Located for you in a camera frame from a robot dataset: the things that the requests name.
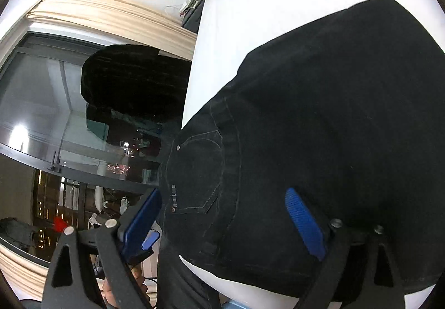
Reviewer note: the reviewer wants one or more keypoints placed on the person's left hand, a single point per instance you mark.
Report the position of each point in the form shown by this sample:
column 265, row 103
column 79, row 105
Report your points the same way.
column 140, row 285

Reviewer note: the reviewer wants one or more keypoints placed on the glass balcony door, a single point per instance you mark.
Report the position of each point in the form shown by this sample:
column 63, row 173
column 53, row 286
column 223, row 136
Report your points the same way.
column 41, row 104

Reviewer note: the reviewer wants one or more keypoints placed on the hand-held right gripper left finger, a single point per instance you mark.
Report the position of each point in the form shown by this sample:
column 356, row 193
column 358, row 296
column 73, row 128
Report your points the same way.
column 140, row 222

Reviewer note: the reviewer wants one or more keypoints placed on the grey nightstand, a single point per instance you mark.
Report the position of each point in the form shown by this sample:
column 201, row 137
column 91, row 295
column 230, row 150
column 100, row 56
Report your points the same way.
column 194, row 15

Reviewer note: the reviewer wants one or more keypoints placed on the black pants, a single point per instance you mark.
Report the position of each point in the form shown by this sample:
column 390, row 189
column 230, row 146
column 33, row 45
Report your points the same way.
column 313, row 121

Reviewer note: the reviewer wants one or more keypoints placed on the dark hanging garment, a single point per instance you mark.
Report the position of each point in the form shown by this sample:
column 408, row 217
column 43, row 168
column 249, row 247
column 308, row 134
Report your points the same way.
column 132, row 86

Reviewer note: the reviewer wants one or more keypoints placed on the white items on nightstand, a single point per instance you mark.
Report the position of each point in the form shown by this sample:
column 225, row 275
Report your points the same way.
column 190, row 3

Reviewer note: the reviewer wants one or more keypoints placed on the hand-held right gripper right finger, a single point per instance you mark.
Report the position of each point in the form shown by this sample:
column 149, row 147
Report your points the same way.
column 306, row 225

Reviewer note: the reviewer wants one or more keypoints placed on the cream curtain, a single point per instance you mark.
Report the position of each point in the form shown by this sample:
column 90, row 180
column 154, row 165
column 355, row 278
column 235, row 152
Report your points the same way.
column 104, row 13
column 21, row 270

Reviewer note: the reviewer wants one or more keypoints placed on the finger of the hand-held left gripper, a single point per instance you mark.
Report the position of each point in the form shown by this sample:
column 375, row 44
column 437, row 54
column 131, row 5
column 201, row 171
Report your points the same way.
column 151, row 239

